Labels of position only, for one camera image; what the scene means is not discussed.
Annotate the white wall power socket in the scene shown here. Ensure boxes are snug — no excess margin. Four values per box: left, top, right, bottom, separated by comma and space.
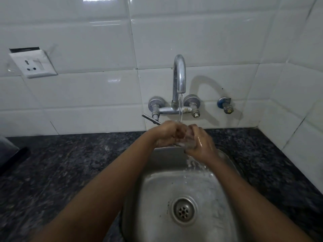
9, 47, 58, 79

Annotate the person's left hand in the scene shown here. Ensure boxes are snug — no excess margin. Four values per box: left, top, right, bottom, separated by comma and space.
150, 120, 189, 149

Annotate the person's left forearm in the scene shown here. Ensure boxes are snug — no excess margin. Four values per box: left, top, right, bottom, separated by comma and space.
30, 129, 158, 242

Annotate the clear drinking glass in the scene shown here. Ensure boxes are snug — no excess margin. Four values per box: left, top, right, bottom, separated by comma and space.
176, 129, 196, 149

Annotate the stainless steel sink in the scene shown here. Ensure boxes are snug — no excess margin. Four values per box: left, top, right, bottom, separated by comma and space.
121, 146, 244, 242

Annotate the round steel sink drain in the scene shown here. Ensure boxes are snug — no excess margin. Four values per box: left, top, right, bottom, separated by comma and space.
170, 196, 199, 226

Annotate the person's right forearm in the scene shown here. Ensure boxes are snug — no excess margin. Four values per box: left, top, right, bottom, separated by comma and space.
206, 154, 314, 242

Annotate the chrome wall angle valve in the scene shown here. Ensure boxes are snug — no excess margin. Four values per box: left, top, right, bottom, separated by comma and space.
217, 97, 234, 114

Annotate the chrome wall mixer tap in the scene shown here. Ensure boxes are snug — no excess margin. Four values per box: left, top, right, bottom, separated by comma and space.
141, 54, 201, 125

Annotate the person's right hand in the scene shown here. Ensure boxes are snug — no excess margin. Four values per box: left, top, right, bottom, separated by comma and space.
183, 124, 220, 166

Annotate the dark grey appliance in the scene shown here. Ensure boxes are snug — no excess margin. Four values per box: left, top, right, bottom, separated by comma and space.
0, 135, 31, 175

